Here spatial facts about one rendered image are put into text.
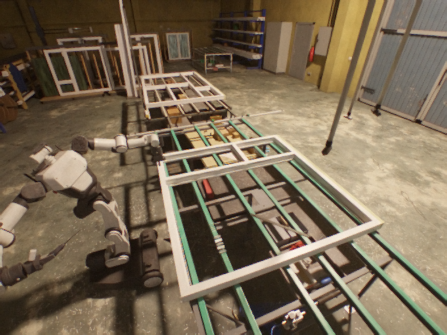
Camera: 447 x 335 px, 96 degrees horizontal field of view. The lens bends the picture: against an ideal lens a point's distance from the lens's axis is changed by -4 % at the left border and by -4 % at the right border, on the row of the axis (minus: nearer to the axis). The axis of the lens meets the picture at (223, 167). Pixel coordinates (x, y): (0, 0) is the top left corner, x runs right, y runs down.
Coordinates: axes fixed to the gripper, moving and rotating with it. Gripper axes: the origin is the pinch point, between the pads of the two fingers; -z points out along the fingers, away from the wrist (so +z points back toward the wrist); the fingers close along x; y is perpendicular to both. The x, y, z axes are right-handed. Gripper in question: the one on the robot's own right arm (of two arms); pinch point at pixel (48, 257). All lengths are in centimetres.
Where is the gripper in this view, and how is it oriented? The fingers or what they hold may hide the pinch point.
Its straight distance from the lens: 150.2
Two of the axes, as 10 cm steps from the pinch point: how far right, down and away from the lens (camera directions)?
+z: -7.3, 3.6, -5.8
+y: 2.8, 9.3, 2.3
